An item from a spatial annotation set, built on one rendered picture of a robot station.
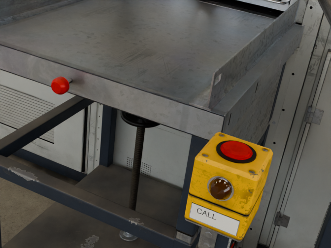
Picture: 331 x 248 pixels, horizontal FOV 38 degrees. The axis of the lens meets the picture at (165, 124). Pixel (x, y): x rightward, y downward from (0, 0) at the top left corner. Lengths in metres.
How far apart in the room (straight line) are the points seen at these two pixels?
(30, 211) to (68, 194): 0.80
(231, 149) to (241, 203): 0.07
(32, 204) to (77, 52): 1.03
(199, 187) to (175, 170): 1.16
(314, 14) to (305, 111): 0.29
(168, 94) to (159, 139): 0.89
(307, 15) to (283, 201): 0.61
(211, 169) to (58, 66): 0.46
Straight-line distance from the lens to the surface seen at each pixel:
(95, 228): 1.55
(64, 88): 0.89
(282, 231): 1.71
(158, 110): 0.85
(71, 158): 1.97
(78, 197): 1.09
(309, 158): 1.55
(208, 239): 0.66
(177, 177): 1.76
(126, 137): 1.79
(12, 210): 1.90
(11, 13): 1.19
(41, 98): 1.94
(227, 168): 0.57
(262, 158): 0.60
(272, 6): 1.47
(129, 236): 1.52
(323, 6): 0.70
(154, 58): 0.99
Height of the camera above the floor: 1.20
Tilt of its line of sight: 29 degrees down
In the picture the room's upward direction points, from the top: 8 degrees clockwise
